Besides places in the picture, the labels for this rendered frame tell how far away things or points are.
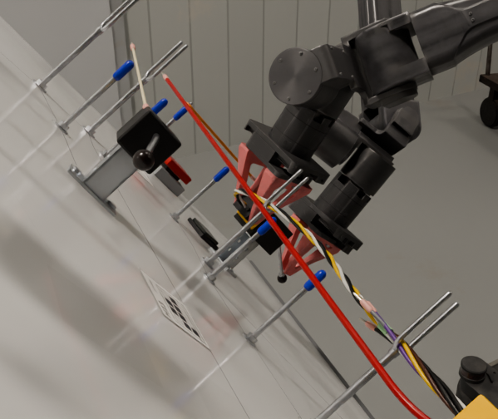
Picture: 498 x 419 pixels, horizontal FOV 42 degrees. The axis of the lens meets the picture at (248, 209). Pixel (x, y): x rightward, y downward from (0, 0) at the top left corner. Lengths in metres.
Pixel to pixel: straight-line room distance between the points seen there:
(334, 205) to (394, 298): 1.77
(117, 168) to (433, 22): 0.38
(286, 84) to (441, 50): 0.16
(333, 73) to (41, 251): 0.42
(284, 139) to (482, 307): 2.00
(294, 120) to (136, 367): 0.49
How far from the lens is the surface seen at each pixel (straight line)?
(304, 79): 0.66
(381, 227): 3.07
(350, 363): 2.31
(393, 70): 0.70
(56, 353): 0.23
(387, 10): 1.01
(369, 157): 0.87
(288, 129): 0.74
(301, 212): 0.88
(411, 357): 0.48
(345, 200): 0.87
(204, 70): 3.60
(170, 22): 3.46
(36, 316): 0.24
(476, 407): 0.32
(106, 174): 0.48
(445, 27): 0.71
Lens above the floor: 1.54
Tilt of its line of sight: 29 degrees down
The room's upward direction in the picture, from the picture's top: straight up
